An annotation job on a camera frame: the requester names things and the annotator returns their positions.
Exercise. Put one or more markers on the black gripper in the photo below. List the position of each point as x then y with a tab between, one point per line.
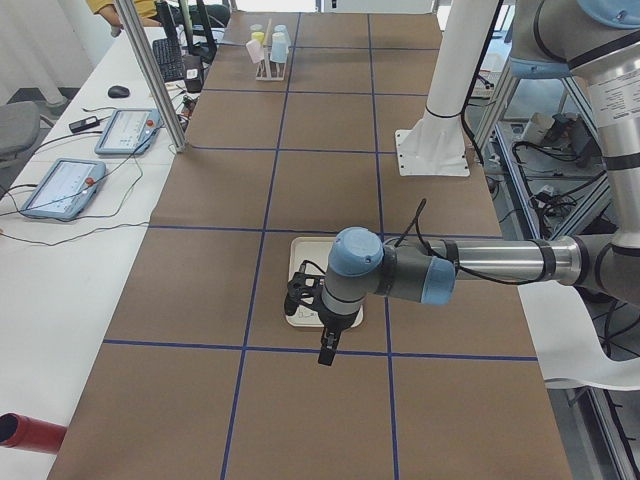
333	322

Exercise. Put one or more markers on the blue cup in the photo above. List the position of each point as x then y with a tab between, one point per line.
279	50

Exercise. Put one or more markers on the pink plastic cup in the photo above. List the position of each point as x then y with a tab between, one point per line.
255	50

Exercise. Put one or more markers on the pale green plastic cup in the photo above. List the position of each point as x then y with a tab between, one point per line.
281	28

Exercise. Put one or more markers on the yellow plastic cup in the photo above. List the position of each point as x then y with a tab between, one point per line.
259	36

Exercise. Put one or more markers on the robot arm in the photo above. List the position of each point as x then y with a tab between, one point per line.
597	41

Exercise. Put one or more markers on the cream plastic tray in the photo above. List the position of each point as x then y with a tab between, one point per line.
315	250

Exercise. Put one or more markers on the white chair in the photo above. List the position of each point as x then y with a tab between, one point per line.
566	344

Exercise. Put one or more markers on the blue teach pendant far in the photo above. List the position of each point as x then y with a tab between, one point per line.
129	131

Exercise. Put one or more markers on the blue teach pendant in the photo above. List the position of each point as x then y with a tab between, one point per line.
65	190
129	131

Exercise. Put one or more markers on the blue teach pendant near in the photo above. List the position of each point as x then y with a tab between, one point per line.
65	190

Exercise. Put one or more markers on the black power adapter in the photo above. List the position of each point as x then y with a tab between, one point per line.
84	124

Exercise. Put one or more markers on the black computer mouse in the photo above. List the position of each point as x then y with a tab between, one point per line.
118	92

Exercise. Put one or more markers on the black keyboard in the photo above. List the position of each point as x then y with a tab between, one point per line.
168	55

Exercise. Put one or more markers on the black monitor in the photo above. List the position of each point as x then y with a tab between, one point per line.
193	31

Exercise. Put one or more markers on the red cylinder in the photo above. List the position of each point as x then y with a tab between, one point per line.
29	434

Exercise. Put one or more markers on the grey office chair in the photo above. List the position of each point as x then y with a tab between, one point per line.
20	126

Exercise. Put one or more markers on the white wire cup rack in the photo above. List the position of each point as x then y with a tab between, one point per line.
267	70

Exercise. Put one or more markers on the grey aluminium post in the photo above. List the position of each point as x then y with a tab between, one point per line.
150	70

